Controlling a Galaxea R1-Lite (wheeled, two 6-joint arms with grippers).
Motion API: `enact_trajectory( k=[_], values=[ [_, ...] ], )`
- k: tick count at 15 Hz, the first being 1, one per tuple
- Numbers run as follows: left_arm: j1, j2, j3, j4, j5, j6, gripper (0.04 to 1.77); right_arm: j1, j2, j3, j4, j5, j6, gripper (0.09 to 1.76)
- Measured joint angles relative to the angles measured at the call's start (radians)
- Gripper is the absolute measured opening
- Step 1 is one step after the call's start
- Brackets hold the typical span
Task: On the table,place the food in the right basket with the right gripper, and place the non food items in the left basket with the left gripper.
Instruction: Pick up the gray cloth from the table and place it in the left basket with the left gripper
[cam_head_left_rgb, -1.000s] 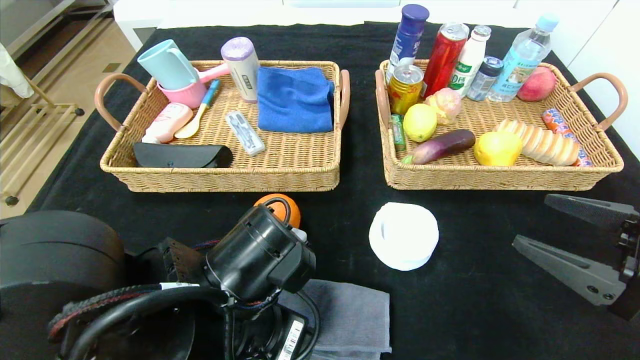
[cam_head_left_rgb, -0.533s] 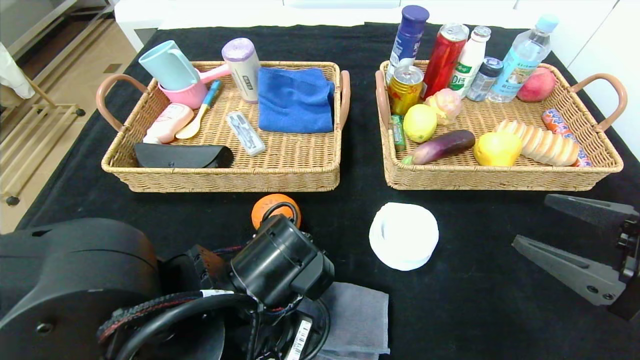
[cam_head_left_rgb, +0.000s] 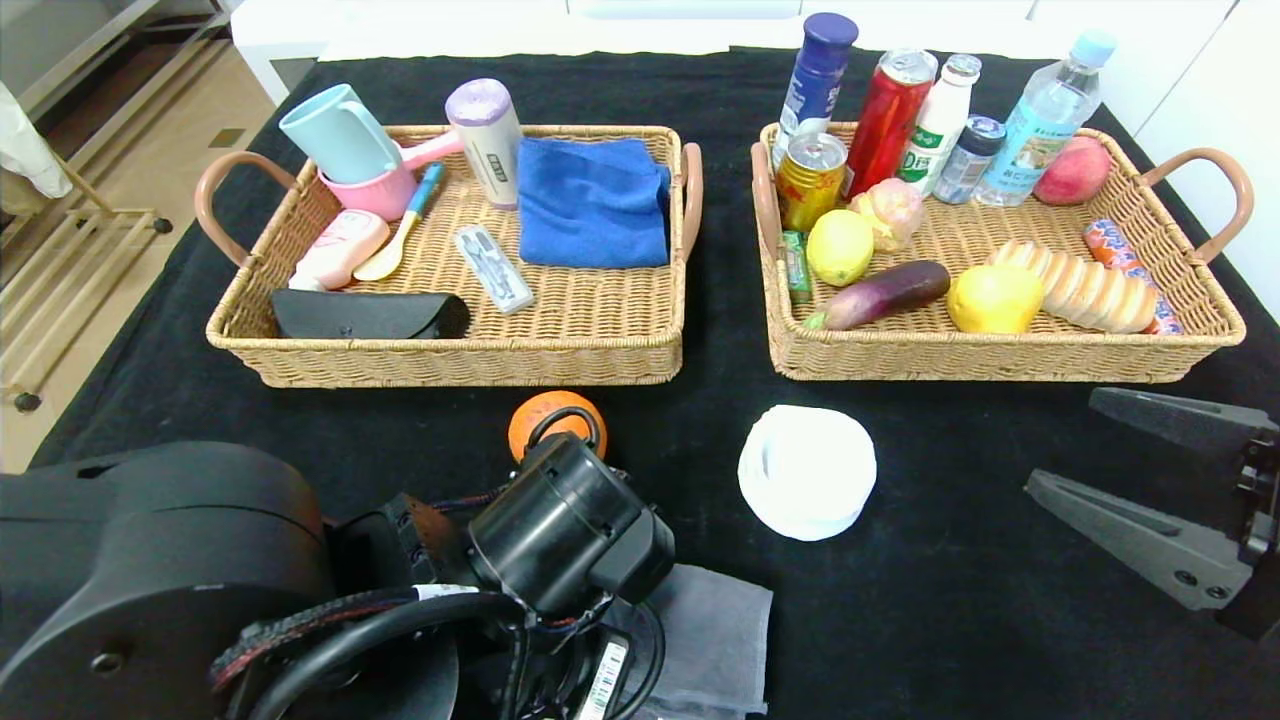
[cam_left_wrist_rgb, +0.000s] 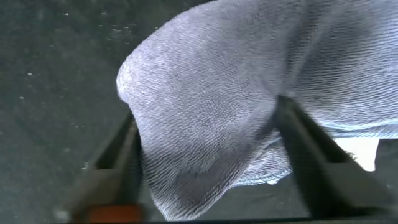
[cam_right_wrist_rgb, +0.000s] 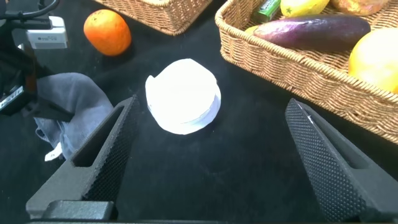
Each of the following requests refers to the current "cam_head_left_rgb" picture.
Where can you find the black table cloth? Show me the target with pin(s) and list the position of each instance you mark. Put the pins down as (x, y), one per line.
(900, 640)

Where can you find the clear plastic compass case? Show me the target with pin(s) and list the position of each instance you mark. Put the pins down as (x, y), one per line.
(495, 270)

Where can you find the dark blue bottle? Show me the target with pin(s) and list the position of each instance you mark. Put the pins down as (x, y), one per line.
(815, 80)

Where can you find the gold drink can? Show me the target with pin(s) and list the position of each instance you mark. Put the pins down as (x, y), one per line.
(808, 185)

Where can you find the clear water bottle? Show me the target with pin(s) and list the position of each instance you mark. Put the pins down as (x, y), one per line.
(1040, 120)

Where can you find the pink lotion bottle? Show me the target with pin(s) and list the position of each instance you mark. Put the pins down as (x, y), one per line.
(342, 246)

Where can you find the orange candy roll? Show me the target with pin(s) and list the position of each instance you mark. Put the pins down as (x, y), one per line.
(1105, 240)

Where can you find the grey metal frame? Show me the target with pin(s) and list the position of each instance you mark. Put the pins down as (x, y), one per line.
(90, 50)

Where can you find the pink peach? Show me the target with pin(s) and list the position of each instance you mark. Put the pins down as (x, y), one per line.
(1075, 172)

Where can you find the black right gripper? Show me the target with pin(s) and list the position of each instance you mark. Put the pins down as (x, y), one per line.
(1262, 520)

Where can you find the pale pink garlic bulb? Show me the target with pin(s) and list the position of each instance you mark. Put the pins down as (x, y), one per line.
(892, 210)

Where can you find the yellow pear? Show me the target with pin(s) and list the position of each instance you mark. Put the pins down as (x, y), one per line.
(995, 300)

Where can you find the black glasses case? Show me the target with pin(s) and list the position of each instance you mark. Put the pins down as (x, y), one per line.
(365, 315)

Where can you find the small grey capped jar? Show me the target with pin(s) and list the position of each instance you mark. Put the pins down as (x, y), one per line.
(965, 160)

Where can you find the tall red drink can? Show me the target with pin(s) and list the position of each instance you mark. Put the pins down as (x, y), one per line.
(885, 120)

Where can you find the white bottle lavender cap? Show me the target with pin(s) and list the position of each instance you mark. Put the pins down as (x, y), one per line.
(487, 140)

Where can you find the purple eggplant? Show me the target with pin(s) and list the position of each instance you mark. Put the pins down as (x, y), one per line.
(885, 292)

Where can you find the orange fruit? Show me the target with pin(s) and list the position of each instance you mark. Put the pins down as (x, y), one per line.
(545, 410)

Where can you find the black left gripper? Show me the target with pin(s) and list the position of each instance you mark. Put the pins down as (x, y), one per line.
(607, 680)

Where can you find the pink plastic cup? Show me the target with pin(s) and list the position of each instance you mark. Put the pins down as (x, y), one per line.
(382, 192)

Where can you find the light blue plastic mug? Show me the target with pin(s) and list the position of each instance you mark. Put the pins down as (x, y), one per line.
(338, 135)

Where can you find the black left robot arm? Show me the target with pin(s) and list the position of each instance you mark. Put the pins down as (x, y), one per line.
(150, 560)

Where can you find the blue folded towel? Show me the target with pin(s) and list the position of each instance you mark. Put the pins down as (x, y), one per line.
(592, 202)

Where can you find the long ridged bread loaf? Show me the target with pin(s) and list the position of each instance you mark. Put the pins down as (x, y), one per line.
(1100, 292)

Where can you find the green candy pack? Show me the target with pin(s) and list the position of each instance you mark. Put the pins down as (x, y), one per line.
(795, 265)

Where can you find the yellow lemon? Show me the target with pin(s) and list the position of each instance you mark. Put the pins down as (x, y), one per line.
(840, 248)

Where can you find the white bottle green label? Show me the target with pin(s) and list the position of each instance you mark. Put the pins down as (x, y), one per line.
(940, 120)

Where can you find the white hanging cloth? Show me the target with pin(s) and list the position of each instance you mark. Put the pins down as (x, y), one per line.
(25, 150)

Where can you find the grey towel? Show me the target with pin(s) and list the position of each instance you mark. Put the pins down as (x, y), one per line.
(720, 640)

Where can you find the white paper roll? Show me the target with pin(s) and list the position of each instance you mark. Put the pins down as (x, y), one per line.
(805, 475)

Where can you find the rectangular wicker basket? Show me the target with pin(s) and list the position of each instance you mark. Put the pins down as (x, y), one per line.
(1000, 358)
(600, 320)

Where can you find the beige metal rolling rack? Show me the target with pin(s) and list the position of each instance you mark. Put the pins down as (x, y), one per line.
(27, 402)

